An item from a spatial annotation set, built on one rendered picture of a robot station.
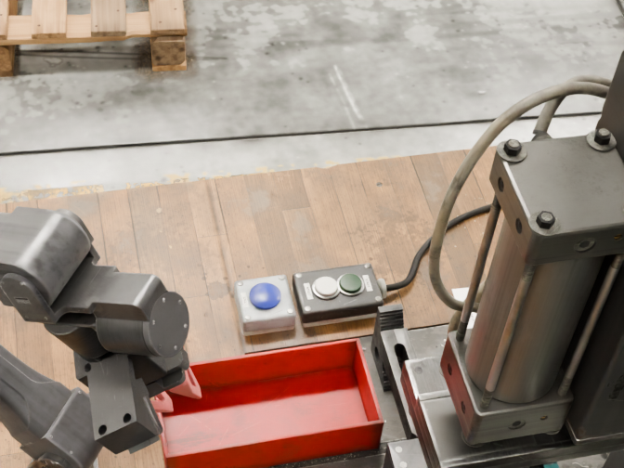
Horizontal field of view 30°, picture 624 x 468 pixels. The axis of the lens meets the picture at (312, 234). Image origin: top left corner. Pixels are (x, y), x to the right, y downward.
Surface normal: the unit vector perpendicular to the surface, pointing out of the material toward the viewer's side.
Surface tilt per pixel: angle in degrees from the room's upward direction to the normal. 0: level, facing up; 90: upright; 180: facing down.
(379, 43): 0
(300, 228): 0
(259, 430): 0
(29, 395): 37
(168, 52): 90
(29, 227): 20
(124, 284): 25
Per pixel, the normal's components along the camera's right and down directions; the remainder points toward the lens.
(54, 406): 0.61, -0.32
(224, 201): 0.06, -0.64
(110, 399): -0.42, -0.51
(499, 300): -0.88, 0.33
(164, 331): 0.86, 0.02
